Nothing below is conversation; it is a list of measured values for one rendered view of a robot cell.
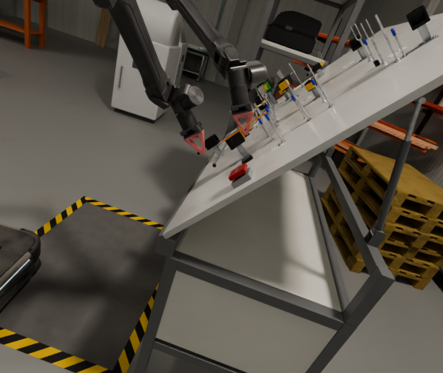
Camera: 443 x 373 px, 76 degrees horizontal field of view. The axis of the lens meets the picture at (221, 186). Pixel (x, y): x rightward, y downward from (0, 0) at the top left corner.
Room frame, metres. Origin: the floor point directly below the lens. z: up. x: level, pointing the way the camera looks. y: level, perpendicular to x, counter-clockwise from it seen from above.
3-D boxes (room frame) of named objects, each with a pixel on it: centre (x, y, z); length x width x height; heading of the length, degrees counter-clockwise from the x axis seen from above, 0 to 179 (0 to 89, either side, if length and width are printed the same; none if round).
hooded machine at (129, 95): (4.32, 1.58, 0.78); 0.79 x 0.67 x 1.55; 4
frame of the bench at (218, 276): (1.23, -0.23, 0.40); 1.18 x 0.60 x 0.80; 178
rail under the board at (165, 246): (1.24, 0.08, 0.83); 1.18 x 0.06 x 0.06; 178
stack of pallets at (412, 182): (2.67, -1.61, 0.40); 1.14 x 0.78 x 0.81; 6
